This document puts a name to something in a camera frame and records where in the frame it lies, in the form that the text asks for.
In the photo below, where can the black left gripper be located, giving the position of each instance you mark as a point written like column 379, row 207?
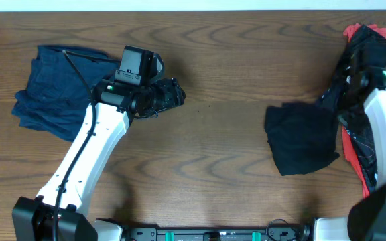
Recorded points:
column 175, row 96

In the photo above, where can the black shirt with white logo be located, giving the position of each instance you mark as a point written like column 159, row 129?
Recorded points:
column 302, row 137

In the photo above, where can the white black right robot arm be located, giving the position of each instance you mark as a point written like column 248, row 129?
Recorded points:
column 366, row 219

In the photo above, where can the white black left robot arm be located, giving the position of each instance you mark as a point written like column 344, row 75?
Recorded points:
column 59, row 210

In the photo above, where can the folded navy blue garment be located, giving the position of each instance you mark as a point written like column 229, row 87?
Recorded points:
column 55, row 99

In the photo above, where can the red mesh garment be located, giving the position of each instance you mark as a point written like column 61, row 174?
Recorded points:
column 360, row 153

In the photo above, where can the black patterned garment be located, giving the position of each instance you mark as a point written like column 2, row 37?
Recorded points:
column 366, row 47

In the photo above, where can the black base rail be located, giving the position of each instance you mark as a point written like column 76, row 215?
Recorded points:
column 279, row 232

